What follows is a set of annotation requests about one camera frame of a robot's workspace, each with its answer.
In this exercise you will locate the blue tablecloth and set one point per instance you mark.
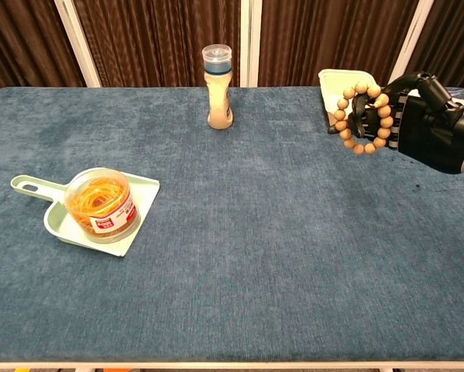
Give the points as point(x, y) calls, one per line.
point(231, 271)

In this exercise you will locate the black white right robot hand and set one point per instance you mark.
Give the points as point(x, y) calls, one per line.
point(429, 135)

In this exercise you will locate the seasoning bottle with blue cap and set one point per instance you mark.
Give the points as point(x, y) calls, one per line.
point(218, 104)

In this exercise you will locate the clear tub of rubber bands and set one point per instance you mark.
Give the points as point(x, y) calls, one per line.
point(100, 201)

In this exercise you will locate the white screen frame post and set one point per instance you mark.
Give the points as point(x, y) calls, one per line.
point(410, 42)
point(251, 42)
point(78, 42)

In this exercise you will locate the brown pleated curtain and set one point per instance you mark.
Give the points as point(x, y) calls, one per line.
point(158, 38)
point(22, 42)
point(324, 35)
point(456, 38)

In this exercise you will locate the mint green dustpan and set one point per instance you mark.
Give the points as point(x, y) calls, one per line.
point(143, 190)

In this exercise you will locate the cream plastic tray container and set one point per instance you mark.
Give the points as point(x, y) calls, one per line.
point(332, 83)

